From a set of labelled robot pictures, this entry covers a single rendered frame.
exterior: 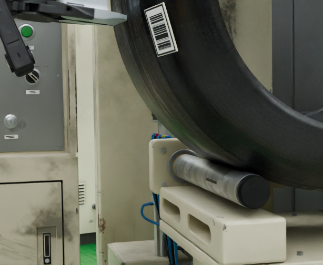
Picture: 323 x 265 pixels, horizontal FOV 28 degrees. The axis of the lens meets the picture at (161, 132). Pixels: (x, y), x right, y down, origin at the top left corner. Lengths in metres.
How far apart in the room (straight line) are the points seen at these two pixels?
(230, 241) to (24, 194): 0.72
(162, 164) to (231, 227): 0.35
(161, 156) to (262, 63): 0.26
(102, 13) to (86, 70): 3.76
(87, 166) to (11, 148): 3.14
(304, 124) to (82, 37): 3.86
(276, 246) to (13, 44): 0.43
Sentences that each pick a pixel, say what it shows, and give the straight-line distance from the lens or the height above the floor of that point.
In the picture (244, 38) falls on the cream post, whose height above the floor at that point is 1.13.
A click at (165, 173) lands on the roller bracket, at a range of 1.18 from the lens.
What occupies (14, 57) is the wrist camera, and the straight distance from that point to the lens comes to 0.86.
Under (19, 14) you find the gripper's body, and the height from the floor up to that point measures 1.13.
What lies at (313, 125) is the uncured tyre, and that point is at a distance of 0.85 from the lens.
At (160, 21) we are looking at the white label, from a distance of 0.80.
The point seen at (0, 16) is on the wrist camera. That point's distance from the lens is 0.87.
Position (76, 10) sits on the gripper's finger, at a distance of 0.86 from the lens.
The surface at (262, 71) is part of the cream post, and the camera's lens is 1.25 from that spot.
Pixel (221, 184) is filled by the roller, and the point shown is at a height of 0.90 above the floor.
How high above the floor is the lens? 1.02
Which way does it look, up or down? 3 degrees down
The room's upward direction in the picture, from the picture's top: 1 degrees counter-clockwise
